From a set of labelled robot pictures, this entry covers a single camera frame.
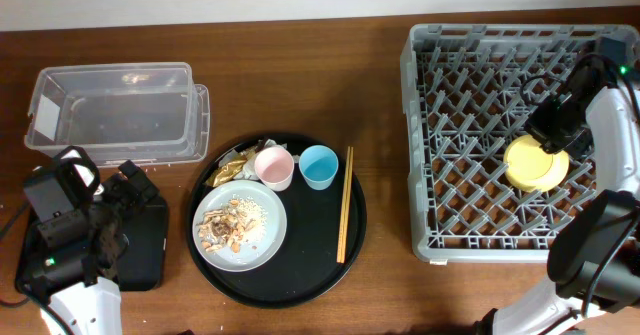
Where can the clear plastic bin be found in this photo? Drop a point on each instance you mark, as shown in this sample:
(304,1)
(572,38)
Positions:
(149,113)

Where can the grey dishwasher rack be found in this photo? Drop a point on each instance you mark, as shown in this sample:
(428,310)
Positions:
(467,91)

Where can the white tissue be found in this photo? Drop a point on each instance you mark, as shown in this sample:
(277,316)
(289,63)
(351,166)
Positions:
(249,170)

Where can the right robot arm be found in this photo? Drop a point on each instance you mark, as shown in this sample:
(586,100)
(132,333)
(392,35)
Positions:
(589,270)

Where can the pink cup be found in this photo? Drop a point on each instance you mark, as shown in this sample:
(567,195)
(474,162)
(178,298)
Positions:
(274,167)

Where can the food scraps pile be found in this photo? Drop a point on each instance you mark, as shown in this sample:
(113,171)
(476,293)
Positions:
(236,223)

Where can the grey plate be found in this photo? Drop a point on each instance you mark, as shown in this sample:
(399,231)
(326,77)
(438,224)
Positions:
(250,256)

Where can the blue cup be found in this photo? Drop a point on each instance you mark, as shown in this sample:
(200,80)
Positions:
(318,165)

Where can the black rectangular tray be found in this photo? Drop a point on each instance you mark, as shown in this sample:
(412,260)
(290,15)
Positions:
(131,255)

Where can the gold snack wrapper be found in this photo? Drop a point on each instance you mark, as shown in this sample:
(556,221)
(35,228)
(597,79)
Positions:
(230,167)

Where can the wooden chopstick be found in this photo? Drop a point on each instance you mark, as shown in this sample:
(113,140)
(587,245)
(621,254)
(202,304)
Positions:
(342,213)
(349,181)

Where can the yellow bowl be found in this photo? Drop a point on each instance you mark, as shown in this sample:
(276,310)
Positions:
(530,168)

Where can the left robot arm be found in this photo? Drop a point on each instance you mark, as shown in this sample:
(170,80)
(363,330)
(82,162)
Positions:
(70,183)

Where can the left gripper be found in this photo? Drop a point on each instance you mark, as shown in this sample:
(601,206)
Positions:
(133,201)

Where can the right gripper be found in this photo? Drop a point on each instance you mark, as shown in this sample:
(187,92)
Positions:
(536,126)

